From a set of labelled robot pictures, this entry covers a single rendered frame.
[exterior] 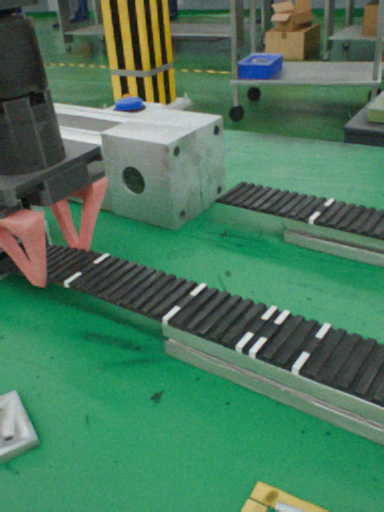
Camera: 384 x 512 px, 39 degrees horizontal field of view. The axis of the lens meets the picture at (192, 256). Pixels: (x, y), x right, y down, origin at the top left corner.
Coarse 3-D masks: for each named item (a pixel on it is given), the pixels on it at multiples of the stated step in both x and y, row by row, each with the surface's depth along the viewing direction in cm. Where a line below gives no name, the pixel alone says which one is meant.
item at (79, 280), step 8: (104, 256) 46; (96, 264) 45; (104, 264) 45; (112, 264) 45; (80, 272) 44; (88, 272) 45; (96, 272) 44; (72, 280) 43; (80, 280) 43; (88, 280) 43; (72, 288) 43; (80, 288) 43
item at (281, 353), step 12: (288, 324) 37; (300, 324) 37; (312, 324) 36; (288, 336) 35; (300, 336) 35; (276, 348) 34; (288, 348) 34; (300, 348) 35; (264, 360) 34; (276, 360) 34; (288, 360) 33
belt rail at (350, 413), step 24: (168, 336) 39; (192, 336) 37; (192, 360) 38; (216, 360) 37; (240, 360) 35; (240, 384) 36; (264, 384) 35; (288, 384) 34; (312, 384) 32; (312, 408) 33; (336, 408) 33; (360, 408) 31; (360, 432) 32
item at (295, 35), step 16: (304, 0) 515; (288, 16) 498; (304, 16) 508; (368, 16) 467; (272, 32) 509; (288, 32) 502; (304, 32) 497; (368, 32) 473; (272, 48) 516; (288, 48) 509; (304, 48) 505
